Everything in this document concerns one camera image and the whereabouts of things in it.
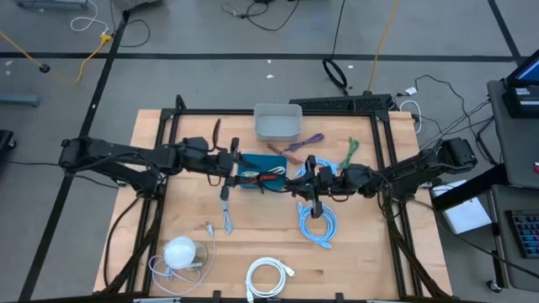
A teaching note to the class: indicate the teal plastic bin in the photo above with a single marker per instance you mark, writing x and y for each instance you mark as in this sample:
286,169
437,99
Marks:
261,162

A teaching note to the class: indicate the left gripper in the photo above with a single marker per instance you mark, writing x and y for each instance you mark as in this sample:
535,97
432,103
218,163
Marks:
223,164

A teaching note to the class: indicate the black table frame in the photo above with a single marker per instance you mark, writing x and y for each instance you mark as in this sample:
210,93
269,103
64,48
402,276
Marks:
210,112

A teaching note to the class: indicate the black keyboard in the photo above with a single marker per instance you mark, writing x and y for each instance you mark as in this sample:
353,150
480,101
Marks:
526,231

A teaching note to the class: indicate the grey equipment cart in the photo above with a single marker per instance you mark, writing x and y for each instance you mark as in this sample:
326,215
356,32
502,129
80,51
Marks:
522,160

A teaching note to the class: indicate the white flat box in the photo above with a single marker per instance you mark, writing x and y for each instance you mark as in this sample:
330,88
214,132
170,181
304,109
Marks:
465,212

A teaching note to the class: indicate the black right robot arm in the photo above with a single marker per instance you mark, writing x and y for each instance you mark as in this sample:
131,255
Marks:
421,166

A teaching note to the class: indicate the white bulb lamp metal base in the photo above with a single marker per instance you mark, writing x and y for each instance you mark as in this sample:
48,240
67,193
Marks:
179,252

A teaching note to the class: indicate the black perforated mount plate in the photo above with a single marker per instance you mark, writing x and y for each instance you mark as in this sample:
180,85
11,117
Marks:
337,103

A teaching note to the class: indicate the black device box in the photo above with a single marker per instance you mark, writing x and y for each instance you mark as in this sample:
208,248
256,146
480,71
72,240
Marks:
522,103

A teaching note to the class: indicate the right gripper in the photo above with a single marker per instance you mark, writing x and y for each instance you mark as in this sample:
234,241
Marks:
320,185

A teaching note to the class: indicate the grey plastic bin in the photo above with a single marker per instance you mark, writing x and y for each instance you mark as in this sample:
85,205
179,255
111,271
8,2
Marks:
278,124

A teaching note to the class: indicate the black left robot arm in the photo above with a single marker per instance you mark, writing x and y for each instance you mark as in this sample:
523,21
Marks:
118,153

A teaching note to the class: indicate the laptop screen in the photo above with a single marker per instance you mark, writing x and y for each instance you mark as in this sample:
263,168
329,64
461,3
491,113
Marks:
528,73

